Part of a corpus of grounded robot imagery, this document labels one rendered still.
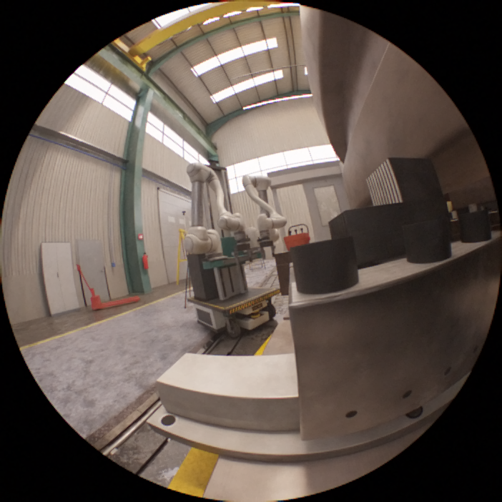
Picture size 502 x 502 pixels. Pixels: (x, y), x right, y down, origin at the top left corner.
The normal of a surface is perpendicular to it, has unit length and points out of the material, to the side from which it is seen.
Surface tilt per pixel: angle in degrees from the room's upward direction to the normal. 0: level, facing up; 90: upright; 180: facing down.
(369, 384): 90
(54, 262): 90
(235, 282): 90
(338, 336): 90
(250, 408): 71
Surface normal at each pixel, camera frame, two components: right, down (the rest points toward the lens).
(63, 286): 0.95, -0.18
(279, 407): -0.26, -0.29
